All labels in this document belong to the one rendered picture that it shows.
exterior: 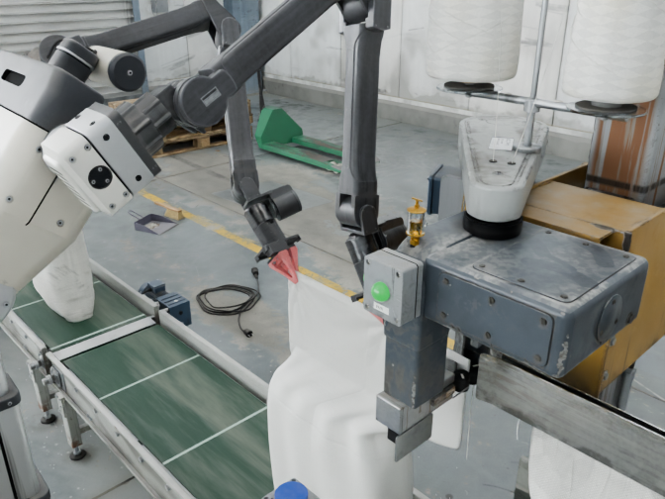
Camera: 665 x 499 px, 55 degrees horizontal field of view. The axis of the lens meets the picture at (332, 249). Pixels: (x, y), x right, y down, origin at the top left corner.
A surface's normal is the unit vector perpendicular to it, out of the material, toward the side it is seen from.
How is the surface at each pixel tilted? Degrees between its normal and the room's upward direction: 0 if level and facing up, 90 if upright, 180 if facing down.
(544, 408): 90
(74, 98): 66
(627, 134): 90
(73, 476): 0
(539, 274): 0
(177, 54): 91
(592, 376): 90
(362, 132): 79
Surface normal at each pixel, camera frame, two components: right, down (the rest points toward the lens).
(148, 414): 0.00, -0.91
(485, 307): -0.73, 0.28
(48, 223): 0.65, 0.31
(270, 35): 0.53, 0.13
